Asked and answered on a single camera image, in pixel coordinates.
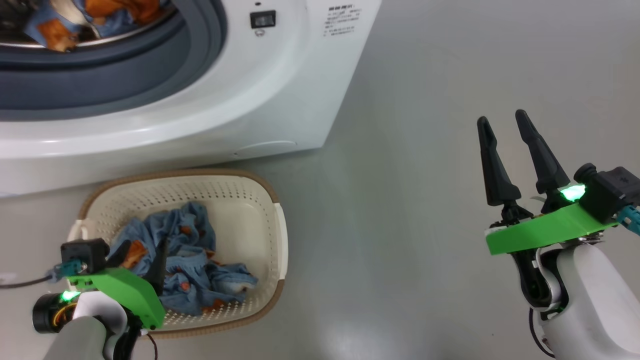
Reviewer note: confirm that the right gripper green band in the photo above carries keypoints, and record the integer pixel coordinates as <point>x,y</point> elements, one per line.
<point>540,230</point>

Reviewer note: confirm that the blue bear print garment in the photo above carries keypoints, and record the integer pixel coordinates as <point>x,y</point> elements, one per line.
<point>100,15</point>
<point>195,260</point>

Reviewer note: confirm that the grey rubber door gasket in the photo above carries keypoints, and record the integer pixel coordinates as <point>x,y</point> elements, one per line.
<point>125,80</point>

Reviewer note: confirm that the white front-load washing machine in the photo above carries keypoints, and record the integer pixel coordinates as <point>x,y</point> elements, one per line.
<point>280,100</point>

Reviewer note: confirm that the cream perforated basket brown rim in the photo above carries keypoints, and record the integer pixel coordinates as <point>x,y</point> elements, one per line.
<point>240,210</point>

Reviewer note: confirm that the steel washer drum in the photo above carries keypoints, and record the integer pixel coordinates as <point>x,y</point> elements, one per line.
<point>12,20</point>

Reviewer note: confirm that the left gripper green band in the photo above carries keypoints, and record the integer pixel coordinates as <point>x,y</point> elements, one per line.
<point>130,290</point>

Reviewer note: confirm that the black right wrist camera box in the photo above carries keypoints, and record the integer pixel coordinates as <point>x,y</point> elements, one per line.
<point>610,192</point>

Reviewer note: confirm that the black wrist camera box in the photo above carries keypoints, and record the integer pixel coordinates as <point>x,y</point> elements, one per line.
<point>610,192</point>
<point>82,252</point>

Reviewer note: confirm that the round white filter cover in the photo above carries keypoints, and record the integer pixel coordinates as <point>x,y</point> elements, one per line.
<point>265,149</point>

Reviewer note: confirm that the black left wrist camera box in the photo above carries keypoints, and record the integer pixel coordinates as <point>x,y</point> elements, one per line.
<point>82,252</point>

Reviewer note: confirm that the printed text label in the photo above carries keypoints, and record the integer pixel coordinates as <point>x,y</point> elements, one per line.
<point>343,21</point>

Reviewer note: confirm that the black door latch socket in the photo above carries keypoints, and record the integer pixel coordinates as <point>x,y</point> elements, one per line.
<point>263,19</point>

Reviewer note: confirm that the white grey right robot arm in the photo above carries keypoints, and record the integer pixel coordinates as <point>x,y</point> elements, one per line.
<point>595,300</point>

